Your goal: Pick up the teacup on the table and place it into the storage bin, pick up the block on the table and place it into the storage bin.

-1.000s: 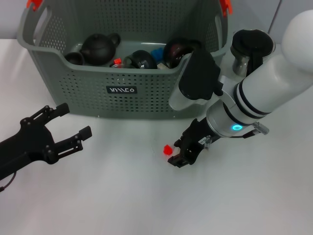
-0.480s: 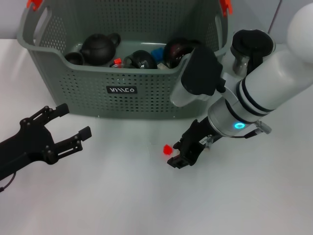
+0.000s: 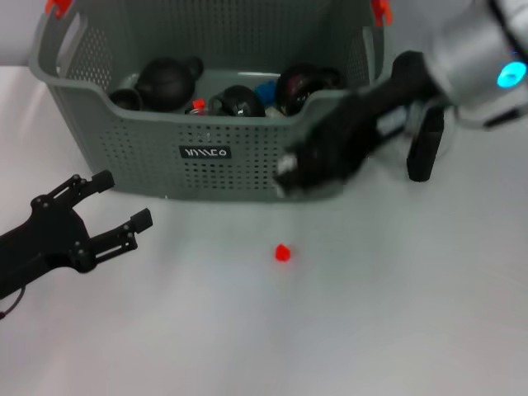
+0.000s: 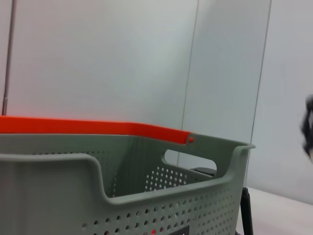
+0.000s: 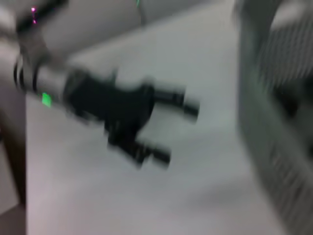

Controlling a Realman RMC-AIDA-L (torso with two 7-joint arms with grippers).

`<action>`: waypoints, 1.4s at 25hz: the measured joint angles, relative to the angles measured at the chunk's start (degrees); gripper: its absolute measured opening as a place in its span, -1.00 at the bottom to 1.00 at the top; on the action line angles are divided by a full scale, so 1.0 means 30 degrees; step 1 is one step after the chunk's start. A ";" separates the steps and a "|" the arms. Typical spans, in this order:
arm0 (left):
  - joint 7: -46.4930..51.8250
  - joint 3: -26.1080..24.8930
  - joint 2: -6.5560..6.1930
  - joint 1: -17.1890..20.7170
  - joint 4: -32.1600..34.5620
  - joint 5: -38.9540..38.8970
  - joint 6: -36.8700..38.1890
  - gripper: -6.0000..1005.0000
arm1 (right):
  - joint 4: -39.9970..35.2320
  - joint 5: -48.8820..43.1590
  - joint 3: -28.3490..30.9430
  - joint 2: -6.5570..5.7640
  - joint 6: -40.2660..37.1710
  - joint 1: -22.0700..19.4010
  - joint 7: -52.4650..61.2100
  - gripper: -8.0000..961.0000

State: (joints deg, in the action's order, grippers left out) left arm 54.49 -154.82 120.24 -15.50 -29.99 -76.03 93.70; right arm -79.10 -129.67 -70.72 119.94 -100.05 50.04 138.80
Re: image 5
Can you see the grey perforated storage basket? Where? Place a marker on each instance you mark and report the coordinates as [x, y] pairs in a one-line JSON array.
[[269, 122]]

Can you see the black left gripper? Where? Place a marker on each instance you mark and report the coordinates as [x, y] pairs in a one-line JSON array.
[[110, 105]]

